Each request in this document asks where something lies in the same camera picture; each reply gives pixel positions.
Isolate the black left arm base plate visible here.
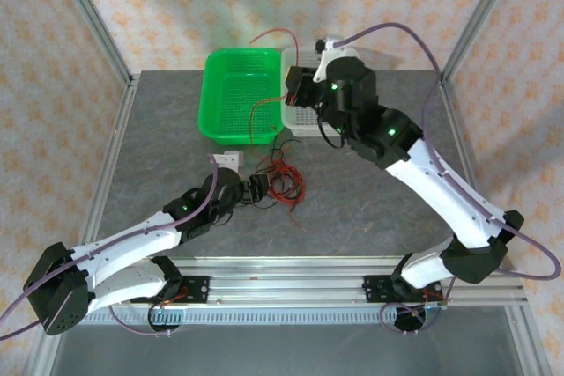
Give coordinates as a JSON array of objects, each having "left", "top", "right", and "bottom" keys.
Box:
[{"left": 131, "top": 275, "right": 211, "bottom": 305}]

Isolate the green plastic basket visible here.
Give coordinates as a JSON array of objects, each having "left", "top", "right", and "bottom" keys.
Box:
[{"left": 197, "top": 48, "right": 286, "bottom": 146}]

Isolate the grey slotted cable duct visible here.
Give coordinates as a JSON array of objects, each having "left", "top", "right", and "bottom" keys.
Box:
[{"left": 83, "top": 307, "right": 442, "bottom": 325}]

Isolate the white plastic basket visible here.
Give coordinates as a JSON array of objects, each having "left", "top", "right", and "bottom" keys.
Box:
[{"left": 280, "top": 46, "right": 369, "bottom": 138}]

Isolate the aluminium frame post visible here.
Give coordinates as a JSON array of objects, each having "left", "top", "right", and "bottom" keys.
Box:
[
  {"left": 46, "top": 0, "right": 136, "bottom": 86},
  {"left": 438, "top": 0, "right": 525, "bottom": 86}
]

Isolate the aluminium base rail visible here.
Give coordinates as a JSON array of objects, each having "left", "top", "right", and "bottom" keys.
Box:
[{"left": 47, "top": 255, "right": 528, "bottom": 306}]

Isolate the orange base wire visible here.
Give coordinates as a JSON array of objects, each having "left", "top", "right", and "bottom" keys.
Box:
[
  {"left": 160, "top": 286, "right": 191, "bottom": 306},
  {"left": 421, "top": 288, "right": 445, "bottom": 306}
]

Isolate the aluminium table side rail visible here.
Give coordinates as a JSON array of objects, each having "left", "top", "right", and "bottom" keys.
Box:
[
  {"left": 81, "top": 76, "right": 140, "bottom": 245},
  {"left": 438, "top": 76, "right": 506, "bottom": 271}
]

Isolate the red cable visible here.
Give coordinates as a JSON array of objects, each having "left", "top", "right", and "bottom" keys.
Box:
[
  {"left": 257, "top": 159, "right": 306, "bottom": 208},
  {"left": 249, "top": 28, "right": 303, "bottom": 146}
]

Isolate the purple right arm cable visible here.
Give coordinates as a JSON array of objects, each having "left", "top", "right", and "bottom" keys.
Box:
[{"left": 337, "top": 22, "right": 563, "bottom": 335}]

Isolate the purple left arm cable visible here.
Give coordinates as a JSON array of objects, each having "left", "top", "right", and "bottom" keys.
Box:
[{"left": 0, "top": 162, "right": 221, "bottom": 337}]

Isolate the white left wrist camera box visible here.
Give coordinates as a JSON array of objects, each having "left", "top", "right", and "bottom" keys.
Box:
[{"left": 208, "top": 150, "right": 246, "bottom": 174}]

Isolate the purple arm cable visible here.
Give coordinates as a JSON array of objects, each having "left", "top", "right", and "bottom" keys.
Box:
[
  {"left": 337, "top": 22, "right": 563, "bottom": 335},
  {"left": 0, "top": 162, "right": 221, "bottom": 337}
]

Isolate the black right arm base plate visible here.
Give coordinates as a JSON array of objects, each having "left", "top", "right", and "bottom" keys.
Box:
[{"left": 363, "top": 274, "right": 444, "bottom": 305}]

